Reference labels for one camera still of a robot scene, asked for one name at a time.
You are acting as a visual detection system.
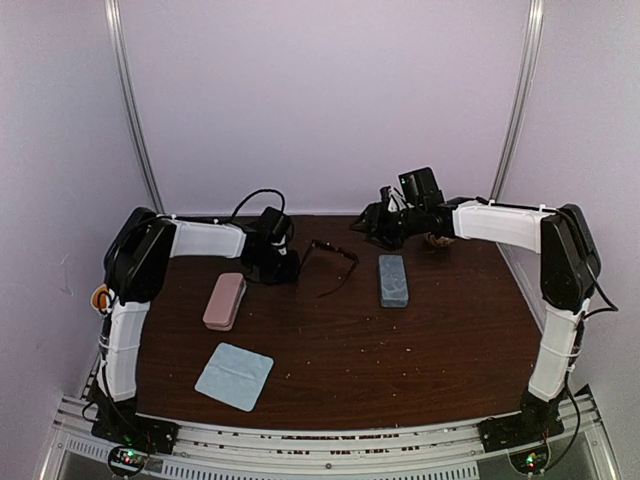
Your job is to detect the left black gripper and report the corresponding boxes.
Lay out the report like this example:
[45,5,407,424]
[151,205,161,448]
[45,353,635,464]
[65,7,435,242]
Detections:
[252,247,300,286]

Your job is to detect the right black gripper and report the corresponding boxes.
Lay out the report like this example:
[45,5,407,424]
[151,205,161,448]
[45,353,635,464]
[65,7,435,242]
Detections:
[351,200,425,250]

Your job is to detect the pink glasses case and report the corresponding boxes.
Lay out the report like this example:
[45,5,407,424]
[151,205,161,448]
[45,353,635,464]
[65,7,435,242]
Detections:
[202,272,246,331]

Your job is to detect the dark sunglasses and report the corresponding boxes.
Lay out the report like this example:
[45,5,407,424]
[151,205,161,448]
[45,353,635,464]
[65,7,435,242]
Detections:
[298,239,360,299]

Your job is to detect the grey-blue glasses case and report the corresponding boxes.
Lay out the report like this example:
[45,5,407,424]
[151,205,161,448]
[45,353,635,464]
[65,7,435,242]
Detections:
[378,254,409,308]

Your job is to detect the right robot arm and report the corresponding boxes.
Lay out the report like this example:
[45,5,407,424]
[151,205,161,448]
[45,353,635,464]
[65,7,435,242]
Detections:
[350,167,601,442]

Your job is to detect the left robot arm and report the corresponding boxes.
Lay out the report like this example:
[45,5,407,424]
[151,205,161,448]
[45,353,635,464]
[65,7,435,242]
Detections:
[94,207,300,444]

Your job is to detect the white ceramic bowl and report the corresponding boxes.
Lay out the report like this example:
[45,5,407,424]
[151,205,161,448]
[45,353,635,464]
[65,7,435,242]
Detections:
[423,233,455,251]

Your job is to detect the left light blue cloth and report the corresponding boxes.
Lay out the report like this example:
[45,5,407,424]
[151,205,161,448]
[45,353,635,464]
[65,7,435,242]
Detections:
[194,343,274,412]

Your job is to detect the patterned mug orange inside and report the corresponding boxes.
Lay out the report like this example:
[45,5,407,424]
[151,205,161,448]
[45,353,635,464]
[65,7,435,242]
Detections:
[91,284,113,315]

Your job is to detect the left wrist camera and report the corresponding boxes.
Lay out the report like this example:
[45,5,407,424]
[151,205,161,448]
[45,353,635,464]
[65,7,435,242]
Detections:
[271,236,288,256]

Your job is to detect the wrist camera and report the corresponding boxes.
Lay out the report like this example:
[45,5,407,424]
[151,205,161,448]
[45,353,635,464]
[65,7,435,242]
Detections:
[271,236,288,256]
[380,186,409,212]

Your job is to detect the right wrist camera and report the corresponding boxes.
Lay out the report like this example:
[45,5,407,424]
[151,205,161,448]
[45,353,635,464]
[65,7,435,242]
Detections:
[380,186,409,212]

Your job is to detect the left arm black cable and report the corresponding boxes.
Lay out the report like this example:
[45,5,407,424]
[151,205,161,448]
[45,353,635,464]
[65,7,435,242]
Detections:
[102,188,287,301]

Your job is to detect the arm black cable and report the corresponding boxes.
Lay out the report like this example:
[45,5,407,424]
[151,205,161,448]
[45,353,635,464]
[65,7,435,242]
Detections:
[549,204,621,451]
[102,188,287,301]

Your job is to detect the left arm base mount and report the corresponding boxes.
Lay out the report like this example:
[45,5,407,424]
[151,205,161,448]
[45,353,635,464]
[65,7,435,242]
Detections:
[91,421,179,478]

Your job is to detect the right aluminium frame post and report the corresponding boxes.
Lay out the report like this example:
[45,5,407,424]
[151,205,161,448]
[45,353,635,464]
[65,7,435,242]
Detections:
[490,0,545,200]

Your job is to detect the aluminium frame post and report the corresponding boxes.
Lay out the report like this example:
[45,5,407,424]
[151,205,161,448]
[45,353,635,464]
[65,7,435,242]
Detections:
[104,0,165,213]
[490,0,545,200]

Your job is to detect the aluminium front rail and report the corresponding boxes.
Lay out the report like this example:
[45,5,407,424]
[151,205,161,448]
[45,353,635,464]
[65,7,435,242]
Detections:
[35,394,622,479]

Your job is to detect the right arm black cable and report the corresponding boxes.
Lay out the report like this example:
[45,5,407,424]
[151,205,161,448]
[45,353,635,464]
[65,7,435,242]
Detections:
[549,204,621,451]

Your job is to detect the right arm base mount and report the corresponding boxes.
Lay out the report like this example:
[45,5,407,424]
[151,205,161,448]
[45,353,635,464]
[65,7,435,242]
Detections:
[478,413,565,477]

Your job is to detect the left aluminium frame post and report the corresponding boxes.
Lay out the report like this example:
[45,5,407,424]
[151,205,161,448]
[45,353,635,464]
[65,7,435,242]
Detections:
[104,0,165,213]

